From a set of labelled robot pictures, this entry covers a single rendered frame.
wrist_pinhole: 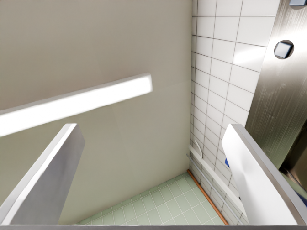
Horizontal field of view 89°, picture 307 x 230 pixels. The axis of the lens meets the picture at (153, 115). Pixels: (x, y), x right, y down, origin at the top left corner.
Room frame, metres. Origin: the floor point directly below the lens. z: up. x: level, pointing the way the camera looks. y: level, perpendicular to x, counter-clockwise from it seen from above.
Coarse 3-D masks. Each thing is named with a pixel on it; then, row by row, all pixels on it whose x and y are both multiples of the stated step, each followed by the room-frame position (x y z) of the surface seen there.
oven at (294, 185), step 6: (276, 12) 0.32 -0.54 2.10; (258, 78) 0.53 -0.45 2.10; (246, 120) 0.74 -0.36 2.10; (282, 168) 0.88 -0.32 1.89; (282, 174) 0.88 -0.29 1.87; (288, 174) 0.88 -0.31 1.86; (288, 180) 0.89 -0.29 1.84; (294, 180) 0.88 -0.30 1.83; (294, 186) 0.89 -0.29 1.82; (300, 186) 0.88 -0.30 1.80; (300, 192) 0.90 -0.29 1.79; (300, 198) 0.93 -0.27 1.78; (306, 198) 0.90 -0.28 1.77; (306, 204) 0.93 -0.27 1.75
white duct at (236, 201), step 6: (192, 150) 1.31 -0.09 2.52; (198, 156) 1.30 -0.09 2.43; (204, 162) 1.30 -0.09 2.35; (210, 168) 1.30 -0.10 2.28; (216, 174) 1.30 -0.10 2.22; (216, 180) 1.33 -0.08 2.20; (222, 186) 1.32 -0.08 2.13; (228, 192) 1.31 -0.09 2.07; (234, 198) 1.30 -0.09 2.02; (240, 204) 1.30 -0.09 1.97; (246, 216) 1.34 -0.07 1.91
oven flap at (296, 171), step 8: (304, 136) 0.70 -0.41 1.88; (304, 144) 0.73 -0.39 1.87; (296, 152) 0.78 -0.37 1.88; (304, 152) 0.75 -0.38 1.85; (288, 160) 0.84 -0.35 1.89; (296, 160) 0.81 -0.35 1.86; (304, 160) 0.78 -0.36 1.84; (288, 168) 0.87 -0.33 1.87; (296, 168) 0.83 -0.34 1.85; (304, 168) 0.80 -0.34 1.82; (296, 176) 0.86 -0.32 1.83; (304, 176) 0.83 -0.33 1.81; (304, 184) 0.85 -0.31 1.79
